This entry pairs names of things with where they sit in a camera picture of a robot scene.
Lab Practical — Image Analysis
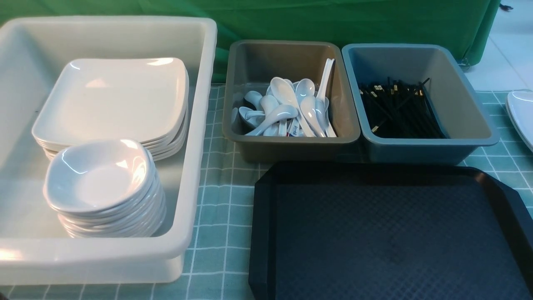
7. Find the white plate at right edge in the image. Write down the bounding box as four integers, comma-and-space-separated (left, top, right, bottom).
505, 91, 533, 151

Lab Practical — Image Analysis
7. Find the pile of white ceramic spoons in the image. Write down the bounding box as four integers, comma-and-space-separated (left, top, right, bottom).
232, 58, 337, 138

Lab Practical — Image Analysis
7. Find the brown plastic bin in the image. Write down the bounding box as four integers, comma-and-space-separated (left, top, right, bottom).
222, 40, 361, 163

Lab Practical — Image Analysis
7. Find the black serving tray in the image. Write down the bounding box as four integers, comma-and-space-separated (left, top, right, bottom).
248, 162, 533, 300

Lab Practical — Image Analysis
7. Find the green checkered tablecloth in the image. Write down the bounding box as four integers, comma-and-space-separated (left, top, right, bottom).
1, 84, 532, 300

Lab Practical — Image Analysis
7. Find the stack of white square plates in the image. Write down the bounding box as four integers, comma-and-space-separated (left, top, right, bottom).
32, 57, 189, 161

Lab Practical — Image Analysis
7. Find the pile of black chopsticks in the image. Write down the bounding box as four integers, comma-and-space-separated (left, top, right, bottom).
358, 77, 450, 139

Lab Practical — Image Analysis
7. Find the stack of white small bowls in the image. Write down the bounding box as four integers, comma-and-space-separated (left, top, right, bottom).
42, 139, 167, 238

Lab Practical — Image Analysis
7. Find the grey blue plastic bin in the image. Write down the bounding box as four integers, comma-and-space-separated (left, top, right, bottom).
341, 43, 500, 165

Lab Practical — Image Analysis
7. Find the green backdrop cloth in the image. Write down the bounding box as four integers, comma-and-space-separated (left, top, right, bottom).
1, 0, 500, 83

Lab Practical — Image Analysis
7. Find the large white plastic tub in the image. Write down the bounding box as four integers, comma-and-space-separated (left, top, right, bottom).
1, 16, 217, 285

